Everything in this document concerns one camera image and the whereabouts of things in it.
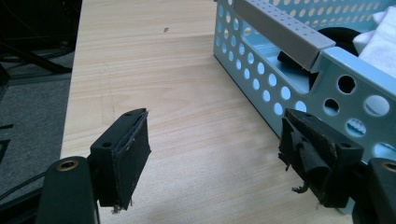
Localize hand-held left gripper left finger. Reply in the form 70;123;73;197
87;107;152;211

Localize black cloth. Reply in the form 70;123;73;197
276;27;362;91

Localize light blue perforated plastic basket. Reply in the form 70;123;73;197
213;0;396;216

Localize white cloth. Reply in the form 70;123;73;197
352;5;396;78

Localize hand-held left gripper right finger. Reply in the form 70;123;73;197
277;108;365;209

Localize grey basket handle bar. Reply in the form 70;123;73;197
233;0;336;72

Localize black metal stand legs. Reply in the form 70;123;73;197
0;0;82;94

